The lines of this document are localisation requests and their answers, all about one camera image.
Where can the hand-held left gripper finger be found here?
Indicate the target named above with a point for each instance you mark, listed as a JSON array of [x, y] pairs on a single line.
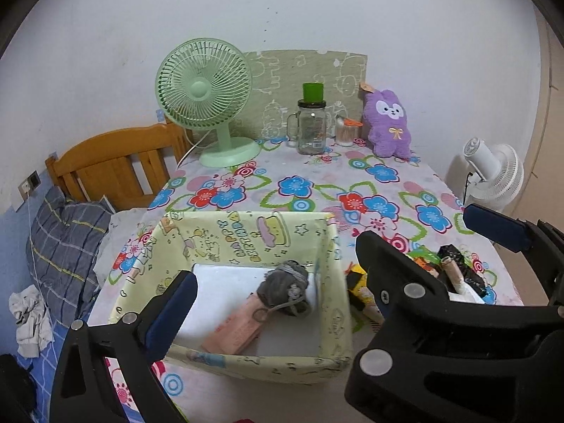
[[169, 317]]

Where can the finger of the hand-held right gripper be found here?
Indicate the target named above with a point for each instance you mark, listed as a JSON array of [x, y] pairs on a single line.
[[387, 291], [498, 227]]

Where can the yellow packet with black band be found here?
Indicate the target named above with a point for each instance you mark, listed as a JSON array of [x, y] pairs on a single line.
[[361, 293]]

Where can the black pouch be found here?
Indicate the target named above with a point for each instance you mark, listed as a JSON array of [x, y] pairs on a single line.
[[467, 268]]

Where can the beige cloth roll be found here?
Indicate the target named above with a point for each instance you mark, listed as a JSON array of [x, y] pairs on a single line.
[[453, 273]]

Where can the yellow printed fabric storage box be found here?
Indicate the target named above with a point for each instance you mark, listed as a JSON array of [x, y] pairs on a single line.
[[220, 238]]

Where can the white standing fan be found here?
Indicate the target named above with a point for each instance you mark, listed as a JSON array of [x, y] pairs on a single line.
[[498, 172]]

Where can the pink tissue packet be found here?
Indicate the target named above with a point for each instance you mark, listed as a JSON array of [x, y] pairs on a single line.
[[235, 328]]

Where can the white blanket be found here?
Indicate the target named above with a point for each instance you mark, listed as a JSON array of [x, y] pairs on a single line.
[[119, 229]]

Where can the beige wardrobe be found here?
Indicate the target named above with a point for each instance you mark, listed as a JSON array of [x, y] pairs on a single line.
[[548, 119]]

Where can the plaid pillow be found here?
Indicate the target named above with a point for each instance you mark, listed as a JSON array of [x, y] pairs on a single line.
[[66, 246]]

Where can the floral tablecloth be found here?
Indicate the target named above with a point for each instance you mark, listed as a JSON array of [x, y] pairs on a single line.
[[308, 185]]

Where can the blue bedsheet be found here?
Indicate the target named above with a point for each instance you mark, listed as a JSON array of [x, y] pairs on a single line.
[[44, 370]]

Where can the white crumpled cloth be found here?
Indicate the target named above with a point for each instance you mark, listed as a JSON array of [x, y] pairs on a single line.
[[31, 321]]

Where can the purple plush bunny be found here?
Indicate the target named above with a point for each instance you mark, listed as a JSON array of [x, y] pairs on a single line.
[[387, 127]]

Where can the cotton swab jar orange lid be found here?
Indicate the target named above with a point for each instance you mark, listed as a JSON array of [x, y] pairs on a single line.
[[346, 134]]

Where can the wooden bed headboard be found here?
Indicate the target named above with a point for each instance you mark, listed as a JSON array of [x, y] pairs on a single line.
[[110, 163]]

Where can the glass mug with green lid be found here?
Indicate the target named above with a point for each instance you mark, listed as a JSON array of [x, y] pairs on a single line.
[[312, 125]]

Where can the green printed board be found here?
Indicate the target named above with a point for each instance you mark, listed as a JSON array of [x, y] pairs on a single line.
[[286, 79]]

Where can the green desk fan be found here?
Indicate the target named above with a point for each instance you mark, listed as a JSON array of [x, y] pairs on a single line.
[[202, 83]]

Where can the wall socket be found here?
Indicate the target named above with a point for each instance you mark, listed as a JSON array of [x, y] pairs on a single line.
[[30, 185]]

